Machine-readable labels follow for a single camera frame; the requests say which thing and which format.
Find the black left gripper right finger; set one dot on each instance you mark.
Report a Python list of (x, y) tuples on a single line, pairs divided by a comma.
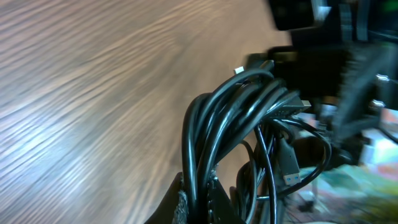
[(219, 206)]

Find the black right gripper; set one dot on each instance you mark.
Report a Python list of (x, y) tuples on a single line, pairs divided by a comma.
[(356, 77)]

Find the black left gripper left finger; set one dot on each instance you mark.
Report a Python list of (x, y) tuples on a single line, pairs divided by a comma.
[(173, 209)]

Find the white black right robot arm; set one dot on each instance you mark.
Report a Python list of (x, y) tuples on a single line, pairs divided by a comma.
[(352, 22)]

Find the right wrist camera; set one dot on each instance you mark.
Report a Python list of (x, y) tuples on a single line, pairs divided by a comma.
[(298, 14)]

